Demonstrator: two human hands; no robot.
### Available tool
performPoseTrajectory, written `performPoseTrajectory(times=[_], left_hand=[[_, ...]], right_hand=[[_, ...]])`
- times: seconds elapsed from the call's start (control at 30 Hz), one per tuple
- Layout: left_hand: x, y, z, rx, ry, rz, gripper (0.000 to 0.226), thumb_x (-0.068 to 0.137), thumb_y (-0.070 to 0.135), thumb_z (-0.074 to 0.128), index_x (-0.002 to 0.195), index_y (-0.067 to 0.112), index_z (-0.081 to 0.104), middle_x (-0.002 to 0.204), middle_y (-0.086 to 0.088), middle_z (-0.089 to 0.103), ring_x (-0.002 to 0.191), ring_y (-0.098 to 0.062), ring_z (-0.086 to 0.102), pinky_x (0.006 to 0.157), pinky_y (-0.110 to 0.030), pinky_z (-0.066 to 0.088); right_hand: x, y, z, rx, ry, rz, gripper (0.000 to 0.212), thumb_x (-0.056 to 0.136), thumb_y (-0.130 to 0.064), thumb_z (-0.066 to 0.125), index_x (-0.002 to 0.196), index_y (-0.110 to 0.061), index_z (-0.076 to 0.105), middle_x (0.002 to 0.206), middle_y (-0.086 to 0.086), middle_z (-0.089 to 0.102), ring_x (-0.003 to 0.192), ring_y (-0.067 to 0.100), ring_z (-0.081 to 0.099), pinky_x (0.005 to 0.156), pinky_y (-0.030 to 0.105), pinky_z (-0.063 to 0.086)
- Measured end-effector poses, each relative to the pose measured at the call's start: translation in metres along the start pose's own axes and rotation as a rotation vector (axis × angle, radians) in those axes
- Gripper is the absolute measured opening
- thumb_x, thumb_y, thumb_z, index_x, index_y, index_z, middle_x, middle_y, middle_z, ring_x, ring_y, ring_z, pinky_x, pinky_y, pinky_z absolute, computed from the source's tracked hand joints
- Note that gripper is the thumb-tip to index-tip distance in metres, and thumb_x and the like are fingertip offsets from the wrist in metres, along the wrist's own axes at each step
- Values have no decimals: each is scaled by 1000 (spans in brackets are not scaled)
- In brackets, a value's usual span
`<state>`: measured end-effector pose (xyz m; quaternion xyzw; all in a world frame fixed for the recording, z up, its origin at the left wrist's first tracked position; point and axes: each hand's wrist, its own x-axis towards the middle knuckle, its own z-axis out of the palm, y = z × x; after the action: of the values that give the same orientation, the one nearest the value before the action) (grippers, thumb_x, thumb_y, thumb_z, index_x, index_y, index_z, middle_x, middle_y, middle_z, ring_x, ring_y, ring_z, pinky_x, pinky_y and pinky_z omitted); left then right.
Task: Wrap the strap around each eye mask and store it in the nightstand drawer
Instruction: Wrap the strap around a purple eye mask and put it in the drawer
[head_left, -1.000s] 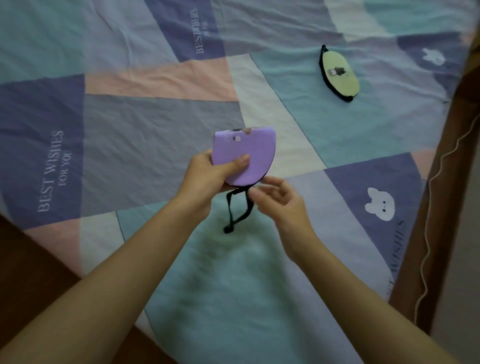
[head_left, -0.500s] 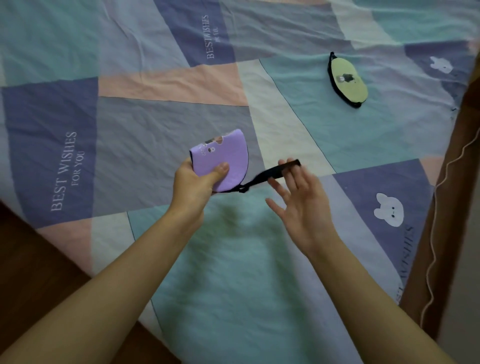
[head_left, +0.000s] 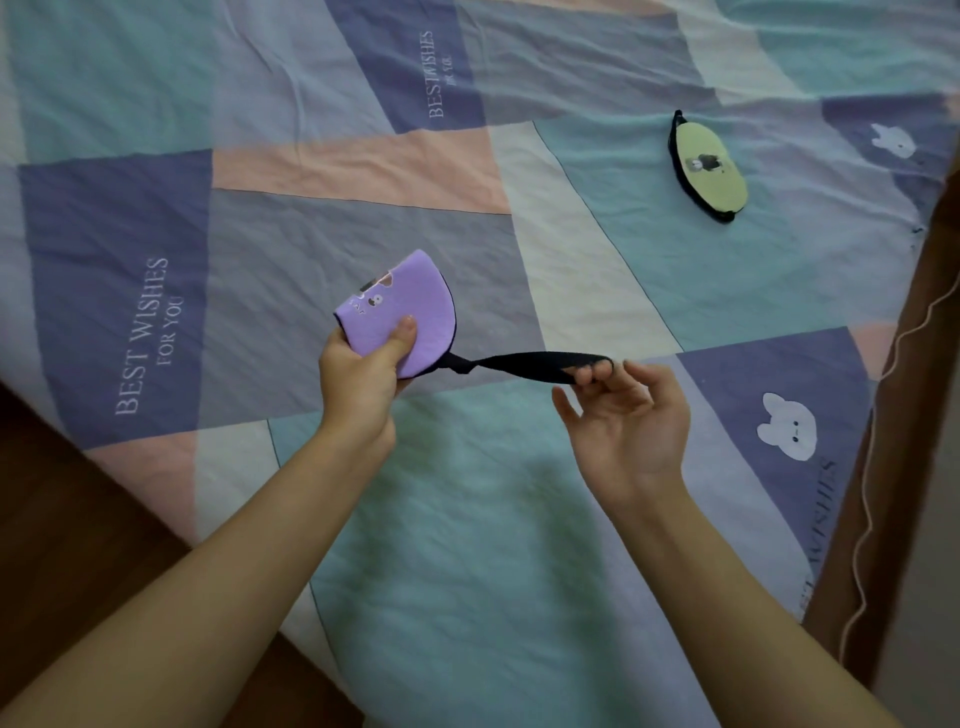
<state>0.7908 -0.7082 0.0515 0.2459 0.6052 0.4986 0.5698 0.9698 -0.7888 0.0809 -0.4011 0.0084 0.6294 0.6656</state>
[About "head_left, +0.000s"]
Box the person's right hand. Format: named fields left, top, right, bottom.
left=551, top=358, right=693, bottom=505

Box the person's left hand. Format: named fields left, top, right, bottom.
left=318, top=314, right=419, bottom=455

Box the purple sleep mask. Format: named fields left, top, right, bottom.
left=332, top=248, right=615, bottom=388

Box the yellow-green sleep mask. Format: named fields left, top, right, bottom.
left=667, top=110, right=750, bottom=224

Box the person's left forearm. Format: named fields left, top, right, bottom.
left=0, top=431, right=399, bottom=728

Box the person's right forearm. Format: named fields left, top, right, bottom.
left=599, top=479, right=901, bottom=728

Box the pastel patchwork bed sheet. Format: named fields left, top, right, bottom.
left=0, top=0, right=960, bottom=728

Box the white cord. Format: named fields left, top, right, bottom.
left=838, top=269, right=960, bottom=665

